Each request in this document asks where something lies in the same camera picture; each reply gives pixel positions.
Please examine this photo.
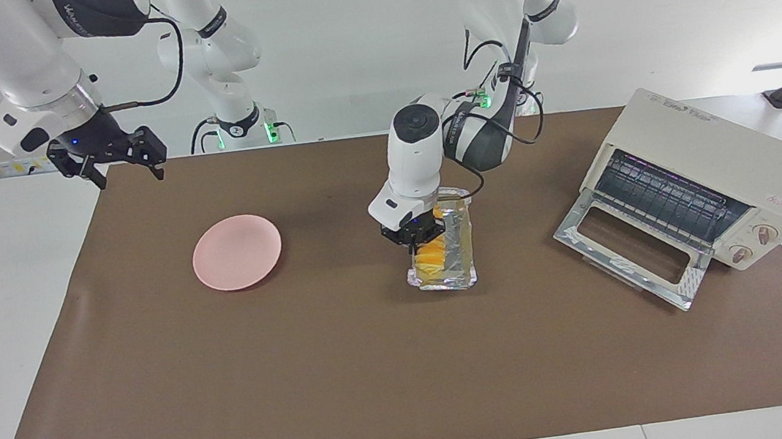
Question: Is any yellow bread loaf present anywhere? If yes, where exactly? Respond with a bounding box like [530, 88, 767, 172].
[408, 201, 453, 280]

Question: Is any aluminium foil tray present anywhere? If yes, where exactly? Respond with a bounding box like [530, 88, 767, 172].
[397, 184, 481, 297]

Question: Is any glass oven door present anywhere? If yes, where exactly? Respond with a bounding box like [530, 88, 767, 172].
[549, 184, 721, 326]

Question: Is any metal oven rack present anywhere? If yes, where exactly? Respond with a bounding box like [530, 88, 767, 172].
[590, 135, 756, 260]

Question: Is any cream toaster oven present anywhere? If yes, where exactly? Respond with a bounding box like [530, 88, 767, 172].
[568, 72, 782, 290]

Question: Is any pink round plate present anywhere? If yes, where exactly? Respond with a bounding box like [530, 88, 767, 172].
[188, 211, 287, 296]

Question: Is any brown table mat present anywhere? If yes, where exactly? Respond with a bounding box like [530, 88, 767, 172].
[0, 86, 782, 439]

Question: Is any white wall power outlet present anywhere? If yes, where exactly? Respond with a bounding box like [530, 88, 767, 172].
[0, 155, 55, 179]

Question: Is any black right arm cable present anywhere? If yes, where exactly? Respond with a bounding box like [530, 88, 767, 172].
[95, 13, 192, 113]

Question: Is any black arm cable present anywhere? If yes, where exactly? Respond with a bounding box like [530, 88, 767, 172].
[430, 20, 554, 203]
[95, 13, 192, 113]

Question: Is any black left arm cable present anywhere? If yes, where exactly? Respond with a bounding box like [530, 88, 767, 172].
[430, 20, 554, 203]

